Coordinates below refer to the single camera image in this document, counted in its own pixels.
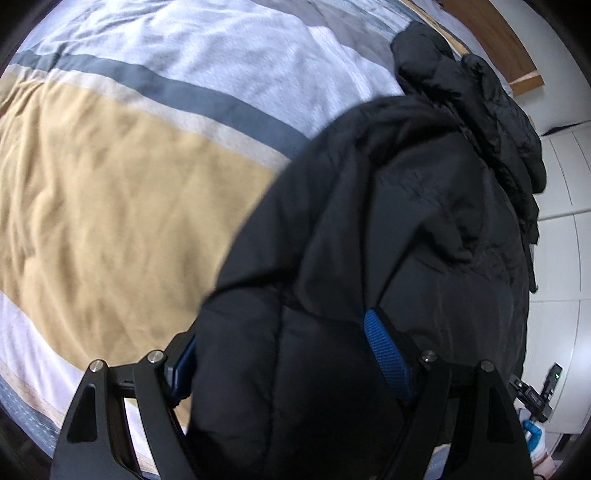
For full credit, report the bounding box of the wooden headboard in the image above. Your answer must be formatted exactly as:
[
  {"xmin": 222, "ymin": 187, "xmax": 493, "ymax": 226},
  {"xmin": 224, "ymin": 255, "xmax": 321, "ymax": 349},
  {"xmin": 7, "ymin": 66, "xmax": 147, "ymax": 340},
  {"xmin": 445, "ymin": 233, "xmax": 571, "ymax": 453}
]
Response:
[{"xmin": 436, "ymin": 0, "xmax": 546, "ymax": 97}]

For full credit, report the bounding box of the light blue white object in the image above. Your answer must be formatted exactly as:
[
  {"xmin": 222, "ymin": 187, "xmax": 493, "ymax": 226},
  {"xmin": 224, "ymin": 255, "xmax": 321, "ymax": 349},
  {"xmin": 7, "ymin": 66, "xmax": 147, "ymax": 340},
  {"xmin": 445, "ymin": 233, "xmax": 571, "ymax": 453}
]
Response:
[{"xmin": 519, "ymin": 418, "xmax": 556, "ymax": 479}]

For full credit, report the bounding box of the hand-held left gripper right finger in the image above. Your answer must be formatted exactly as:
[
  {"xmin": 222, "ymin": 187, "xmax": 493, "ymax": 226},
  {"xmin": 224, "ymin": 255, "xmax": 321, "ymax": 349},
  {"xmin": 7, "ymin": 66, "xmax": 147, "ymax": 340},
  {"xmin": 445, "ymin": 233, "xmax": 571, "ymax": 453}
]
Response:
[{"xmin": 364, "ymin": 308, "xmax": 534, "ymax": 480}]

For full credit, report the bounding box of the white wardrobe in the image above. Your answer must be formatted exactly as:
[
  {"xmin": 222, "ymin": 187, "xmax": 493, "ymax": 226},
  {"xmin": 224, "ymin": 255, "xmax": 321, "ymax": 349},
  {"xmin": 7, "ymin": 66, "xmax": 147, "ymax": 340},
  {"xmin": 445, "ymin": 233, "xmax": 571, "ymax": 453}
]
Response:
[{"xmin": 526, "ymin": 124, "xmax": 591, "ymax": 439}]

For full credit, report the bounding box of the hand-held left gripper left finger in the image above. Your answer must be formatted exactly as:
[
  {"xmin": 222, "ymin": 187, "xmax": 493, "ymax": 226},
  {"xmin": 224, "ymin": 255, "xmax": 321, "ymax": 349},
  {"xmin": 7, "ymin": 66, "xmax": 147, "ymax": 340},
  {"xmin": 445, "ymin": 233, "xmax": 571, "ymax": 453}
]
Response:
[{"xmin": 48, "ymin": 335, "xmax": 199, "ymax": 480}]

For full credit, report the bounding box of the black puffer coat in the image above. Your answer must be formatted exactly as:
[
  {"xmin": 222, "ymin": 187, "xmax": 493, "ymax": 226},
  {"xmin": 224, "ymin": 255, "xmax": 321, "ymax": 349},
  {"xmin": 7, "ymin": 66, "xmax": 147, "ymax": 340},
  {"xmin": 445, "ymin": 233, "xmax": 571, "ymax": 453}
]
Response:
[{"xmin": 187, "ymin": 21, "xmax": 548, "ymax": 480}]

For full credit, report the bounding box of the striped bed duvet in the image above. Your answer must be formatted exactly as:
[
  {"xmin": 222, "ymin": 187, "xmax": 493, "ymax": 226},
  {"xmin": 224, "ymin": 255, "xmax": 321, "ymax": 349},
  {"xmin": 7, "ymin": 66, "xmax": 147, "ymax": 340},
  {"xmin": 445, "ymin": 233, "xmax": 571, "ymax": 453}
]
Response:
[{"xmin": 0, "ymin": 0, "xmax": 513, "ymax": 480}]

